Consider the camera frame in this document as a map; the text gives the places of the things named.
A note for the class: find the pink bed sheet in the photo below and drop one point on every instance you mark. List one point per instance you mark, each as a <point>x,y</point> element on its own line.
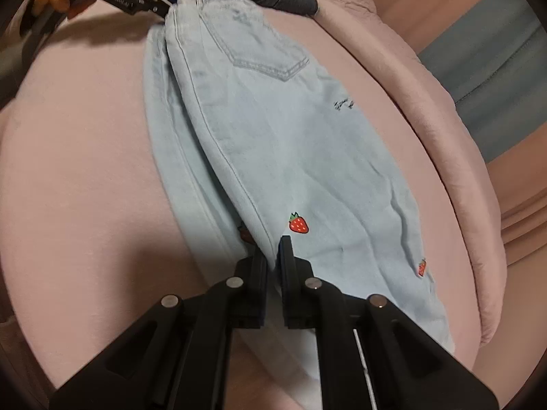
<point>85,179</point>

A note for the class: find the pink quilt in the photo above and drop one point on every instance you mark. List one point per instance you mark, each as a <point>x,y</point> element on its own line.
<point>427,106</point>

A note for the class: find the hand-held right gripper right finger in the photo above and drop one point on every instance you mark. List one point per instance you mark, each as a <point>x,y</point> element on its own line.
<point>288,274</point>

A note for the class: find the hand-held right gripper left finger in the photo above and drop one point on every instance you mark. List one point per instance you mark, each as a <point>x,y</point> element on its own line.
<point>252,284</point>

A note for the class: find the grey blue cloth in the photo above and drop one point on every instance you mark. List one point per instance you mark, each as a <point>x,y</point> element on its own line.
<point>491,59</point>

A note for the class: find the light blue strawberry print pants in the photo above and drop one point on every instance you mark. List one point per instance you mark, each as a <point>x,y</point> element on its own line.
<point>277,136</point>

